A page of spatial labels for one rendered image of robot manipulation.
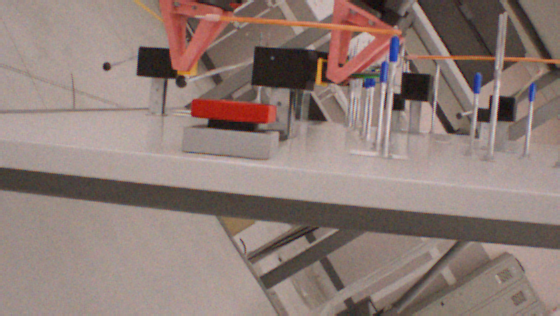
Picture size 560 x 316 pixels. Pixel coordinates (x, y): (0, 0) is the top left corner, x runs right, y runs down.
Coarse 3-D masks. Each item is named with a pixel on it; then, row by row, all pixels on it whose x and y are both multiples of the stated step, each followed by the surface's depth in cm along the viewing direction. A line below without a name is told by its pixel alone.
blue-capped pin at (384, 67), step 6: (384, 60) 66; (384, 66) 66; (384, 72) 66; (384, 78) 66; (384, 84) 66; (384, 90) 66; (378, 108) 67; (378, 114) 67; (378, 120) 67; (378, 126) 67; (378, 132) 67; (378, 138) 67; (372, 144) 67; (378, 144) 66
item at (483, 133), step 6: (480, 108) 133; (456, 114) 134; (462, 114) 134; (468, 114) 134; (480, 114) 133; (486, 114) 133; (480, 120) 133; (486, 120) 133; (480, 126) 134; (486, 126) 133; (480, 132) 133; (486, 132) 133; (480, 138) 133; (486, 138) 132
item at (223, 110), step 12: (192, 108) 43; (204, 108) 43; (216, 108) 43; (228, 108) 43; (240, 108) 43; (252, 108) 43; (264, 108) 43; (276, 108) 47; (216, 120) 44; (228, 120) 43; (240, 120) 43; (252, 120) 43; (264, 120) 43
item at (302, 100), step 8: (296, 48) 135; (304, 48) 134; (320, 56) 137; (296, 96) 139; (304, 96) 138; (296, 104) 140; (304, 104) 139; (296, 112) 140; (304, 112) 139; (296, 120) 139; (304, 120) 138
